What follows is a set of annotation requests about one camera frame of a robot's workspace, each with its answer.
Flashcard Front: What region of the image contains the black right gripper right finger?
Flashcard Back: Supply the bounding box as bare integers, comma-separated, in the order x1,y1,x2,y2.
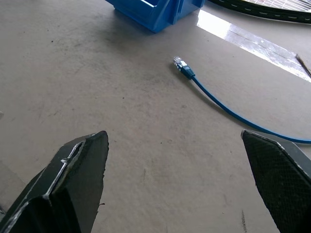
241,130,311,233

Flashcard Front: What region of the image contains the blue Ethernet cable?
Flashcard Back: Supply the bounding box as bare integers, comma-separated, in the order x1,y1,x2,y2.
172,56,311,144

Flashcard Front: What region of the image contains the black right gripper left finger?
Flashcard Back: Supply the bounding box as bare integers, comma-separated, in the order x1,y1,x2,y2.
0,130,109,233

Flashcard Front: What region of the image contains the blue plastic bin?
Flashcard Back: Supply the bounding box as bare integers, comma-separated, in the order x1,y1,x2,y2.
104,0,207,33

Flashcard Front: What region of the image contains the white wire grid panel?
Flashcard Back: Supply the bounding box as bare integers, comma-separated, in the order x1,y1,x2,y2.
250,0,311,13

